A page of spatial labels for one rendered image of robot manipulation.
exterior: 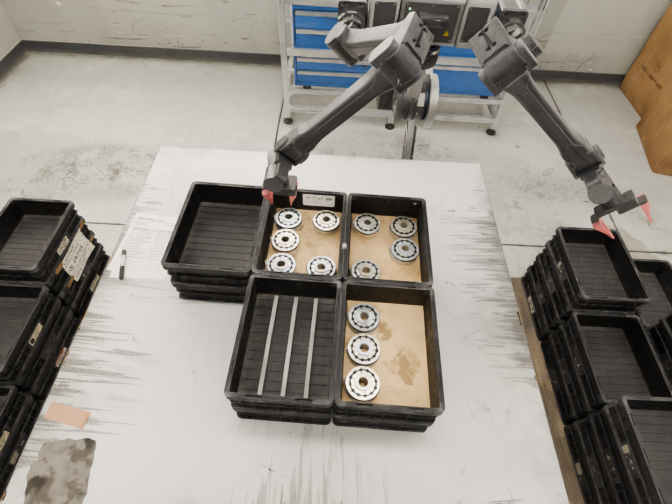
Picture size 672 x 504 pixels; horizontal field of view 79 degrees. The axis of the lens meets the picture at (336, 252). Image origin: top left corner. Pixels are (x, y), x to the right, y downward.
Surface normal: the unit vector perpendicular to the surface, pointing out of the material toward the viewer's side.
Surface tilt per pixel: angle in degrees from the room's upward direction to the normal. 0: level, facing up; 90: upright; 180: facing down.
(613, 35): 90
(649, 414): 0
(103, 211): 0
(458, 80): 90
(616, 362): 0
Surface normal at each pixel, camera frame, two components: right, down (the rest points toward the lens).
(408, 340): 0.04, -0.59
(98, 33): -0.04, 0.80
